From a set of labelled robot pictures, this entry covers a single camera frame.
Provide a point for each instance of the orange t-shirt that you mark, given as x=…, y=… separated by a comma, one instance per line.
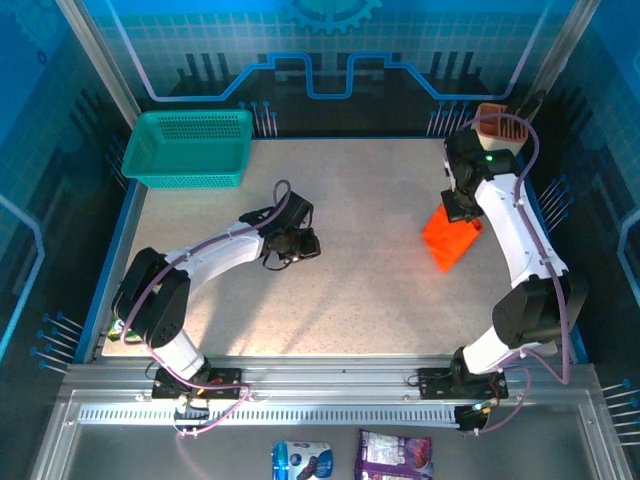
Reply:
x=447, y=245

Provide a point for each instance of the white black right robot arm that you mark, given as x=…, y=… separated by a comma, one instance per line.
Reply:
x=515, y=235

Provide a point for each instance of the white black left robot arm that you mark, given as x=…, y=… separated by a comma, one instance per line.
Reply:
x=220, y=260

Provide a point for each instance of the beige utensil holder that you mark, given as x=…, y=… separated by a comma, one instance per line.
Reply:
x=505, y=132

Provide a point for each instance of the teal plastic basket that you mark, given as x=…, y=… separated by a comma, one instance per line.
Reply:
x=180, y=150

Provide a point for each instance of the green yellow candy bag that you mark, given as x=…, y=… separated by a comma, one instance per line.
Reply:
x=117, y=330

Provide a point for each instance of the black right controller board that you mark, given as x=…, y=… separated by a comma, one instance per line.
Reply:
x=472, y=417

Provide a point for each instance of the blue white snack packet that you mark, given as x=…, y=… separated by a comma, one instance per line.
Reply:
x=302, y=460

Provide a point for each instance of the purple snack packet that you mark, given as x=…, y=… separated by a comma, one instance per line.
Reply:
x=395, y=455

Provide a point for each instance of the grey metal shelf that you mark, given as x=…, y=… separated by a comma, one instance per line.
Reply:
x=150, y=455

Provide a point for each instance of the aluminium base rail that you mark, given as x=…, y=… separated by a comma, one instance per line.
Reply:
x=325, y=380

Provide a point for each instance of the aluminium frame post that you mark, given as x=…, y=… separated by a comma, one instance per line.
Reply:
x=562, y=50
x=100, y=60

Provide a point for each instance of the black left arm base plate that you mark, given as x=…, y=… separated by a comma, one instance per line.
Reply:
x=225, y=387

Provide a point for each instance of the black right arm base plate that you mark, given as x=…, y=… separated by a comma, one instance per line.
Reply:
x=435, y=382

